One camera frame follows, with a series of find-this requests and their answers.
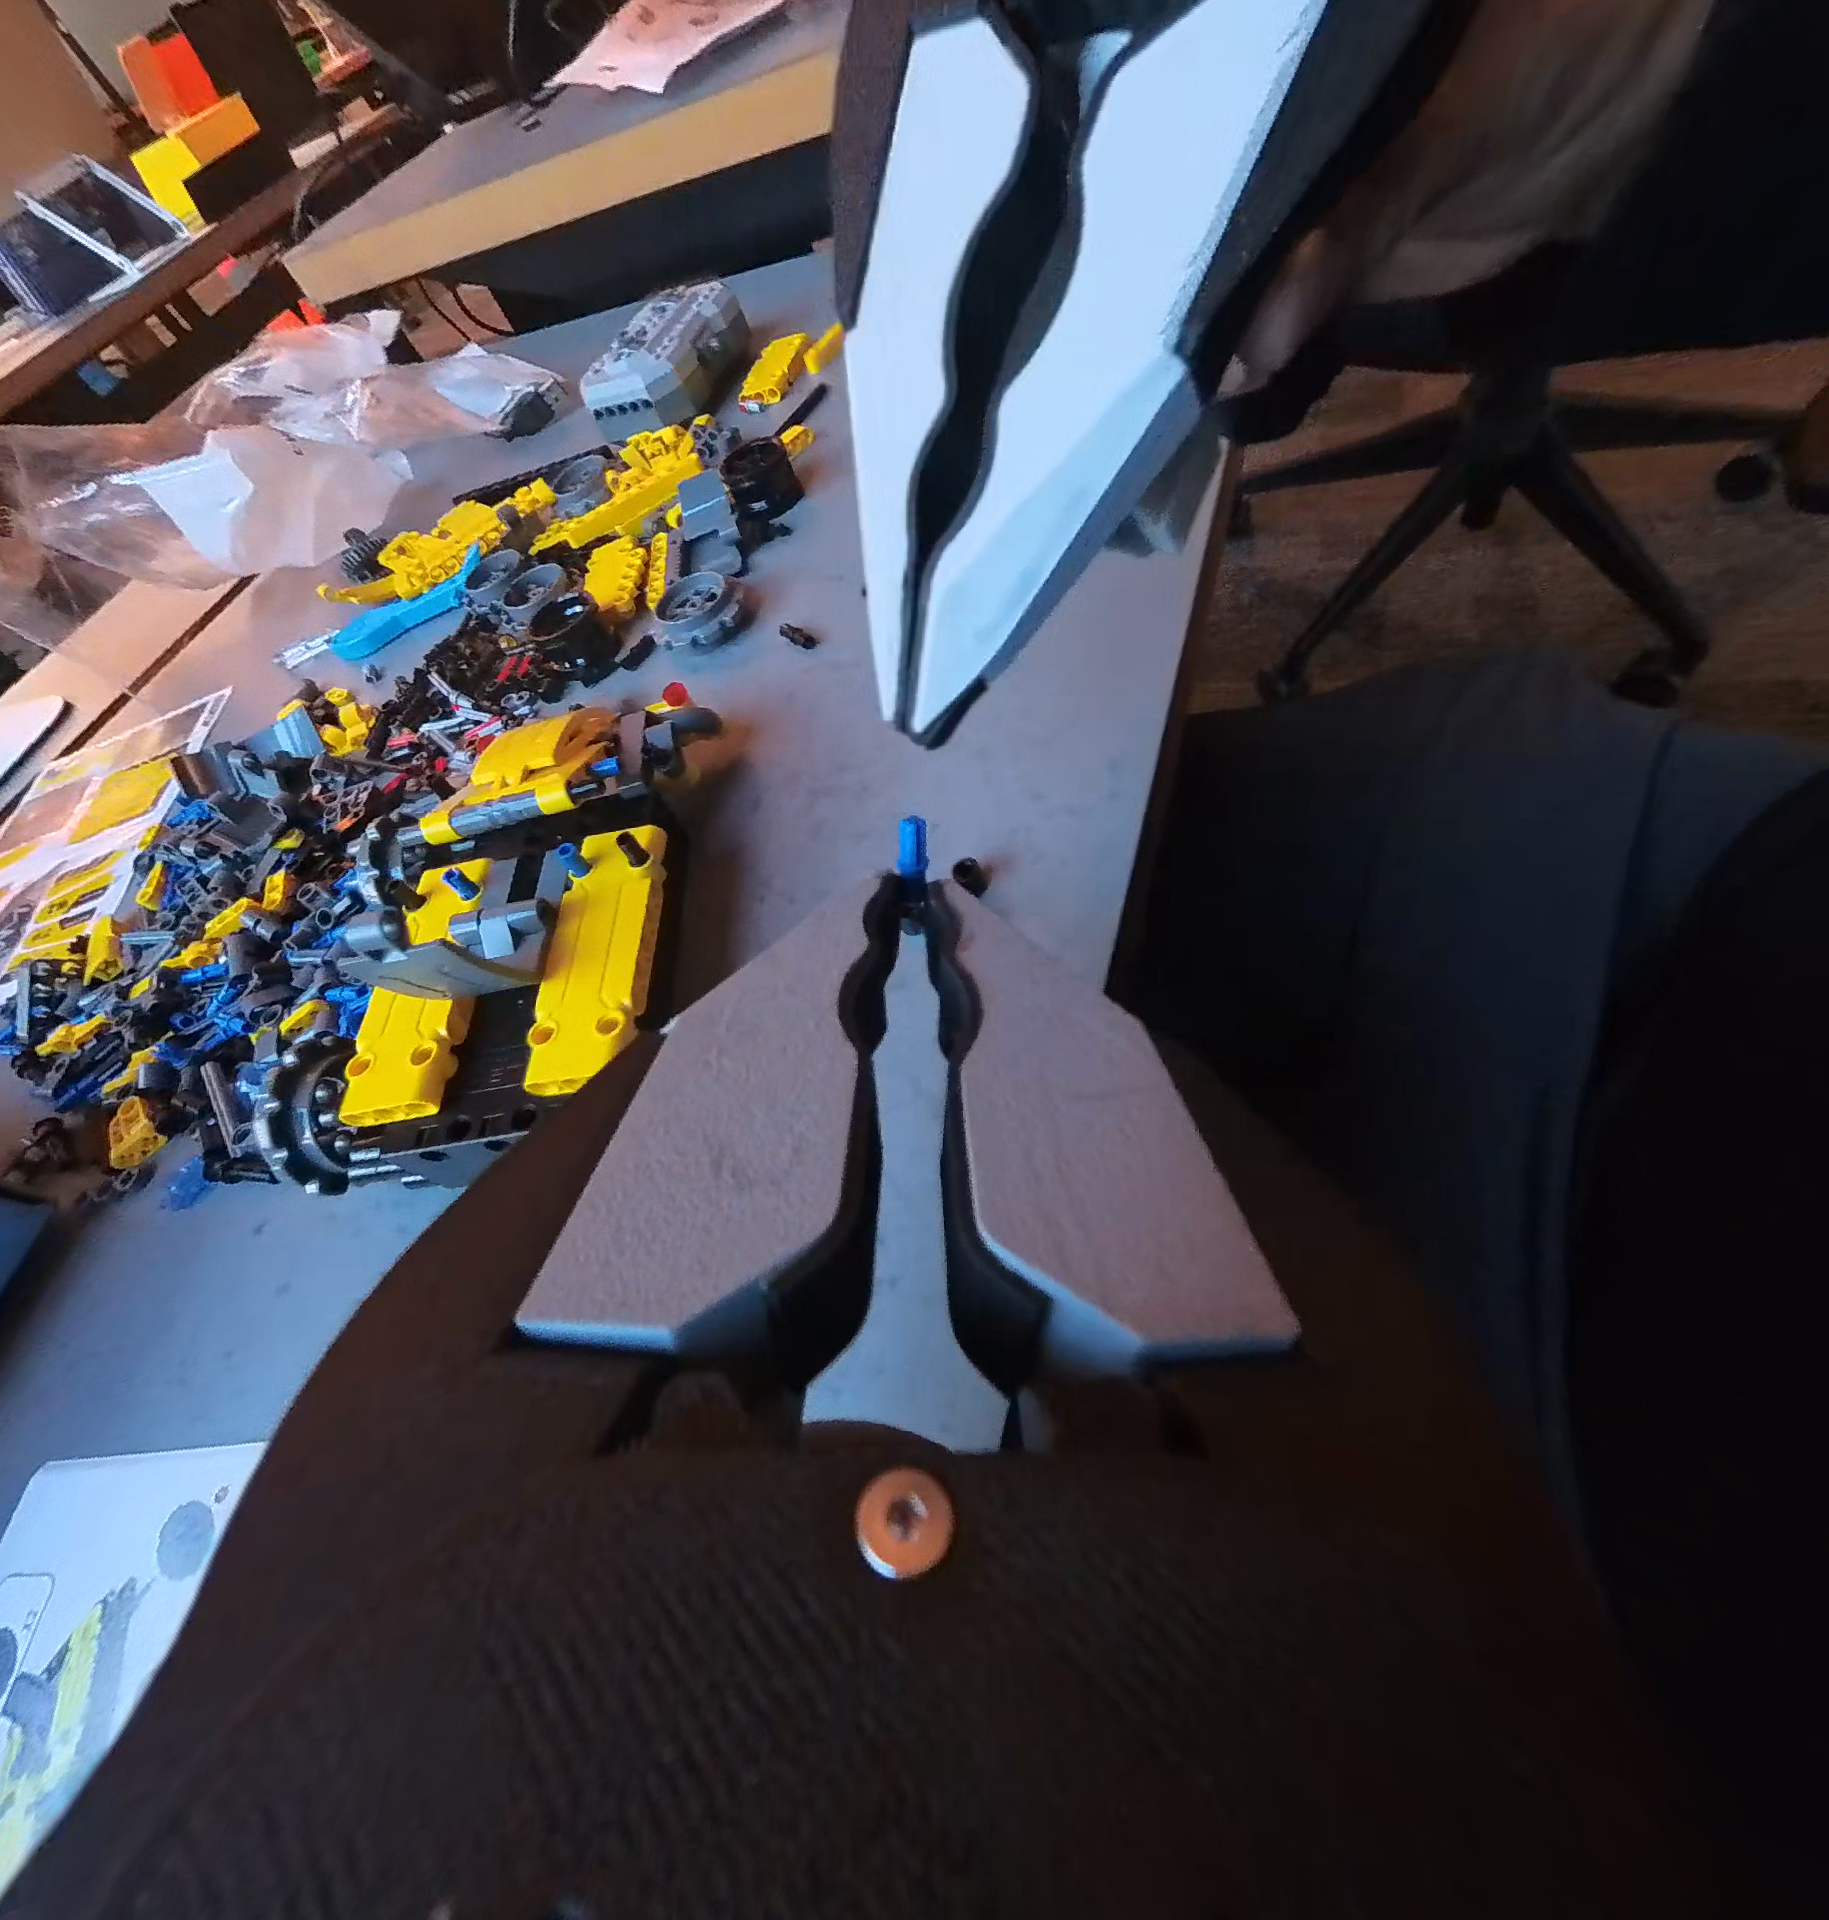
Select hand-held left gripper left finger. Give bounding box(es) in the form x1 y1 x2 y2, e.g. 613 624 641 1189
514 875 904 1359

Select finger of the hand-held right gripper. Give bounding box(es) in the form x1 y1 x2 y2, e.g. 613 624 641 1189
850 0 1089 744
906 0 1337 751

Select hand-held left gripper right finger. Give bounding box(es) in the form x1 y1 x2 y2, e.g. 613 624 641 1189
915 876 1300 1382

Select yellow toy brick car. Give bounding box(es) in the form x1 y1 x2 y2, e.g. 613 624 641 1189
246 706 729 1195

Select person's right forearm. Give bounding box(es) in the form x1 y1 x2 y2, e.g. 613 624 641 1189
1515 0 1829 369

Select wooden edged desk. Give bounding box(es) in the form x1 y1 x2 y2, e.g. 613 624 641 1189
281 0 857 309

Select grey desk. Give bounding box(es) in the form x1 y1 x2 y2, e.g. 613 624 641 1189
0 247 1232 1652

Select person's right hand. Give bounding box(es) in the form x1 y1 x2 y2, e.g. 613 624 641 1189
1244 0 1717 395

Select grey motor block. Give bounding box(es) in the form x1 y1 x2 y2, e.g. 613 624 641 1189
580 283 751 422

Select office chair base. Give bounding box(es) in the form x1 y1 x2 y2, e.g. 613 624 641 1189
1235 322 1777 707

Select printed paper sheet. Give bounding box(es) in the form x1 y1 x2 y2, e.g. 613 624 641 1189
554 0 789 93

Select pile of yellow beams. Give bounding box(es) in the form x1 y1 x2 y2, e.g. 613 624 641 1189
322 322 849 632

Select person's dark trousers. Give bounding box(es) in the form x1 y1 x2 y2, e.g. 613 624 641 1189
1109 645 1829 1920

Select clear plastic bag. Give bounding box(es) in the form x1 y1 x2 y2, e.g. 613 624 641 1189
195 307 572 452

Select blue brick separator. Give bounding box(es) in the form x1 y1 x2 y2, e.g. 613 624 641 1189
331 584 473 663

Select sticker sheet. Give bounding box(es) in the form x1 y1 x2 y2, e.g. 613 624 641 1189
0 681 234 1008

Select crumpled plastic bag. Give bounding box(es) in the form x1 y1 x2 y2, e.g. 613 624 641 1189
0 421 414 603

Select yellow storage box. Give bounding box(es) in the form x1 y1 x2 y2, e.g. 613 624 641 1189
130 90 263 219

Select instruction booklet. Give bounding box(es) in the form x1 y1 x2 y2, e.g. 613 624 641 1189
0 1443 272 1920

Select red storage box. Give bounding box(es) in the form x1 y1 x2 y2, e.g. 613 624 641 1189
120 31 203 123

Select clear acrylic box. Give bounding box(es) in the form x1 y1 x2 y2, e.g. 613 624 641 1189
0 156 198 309

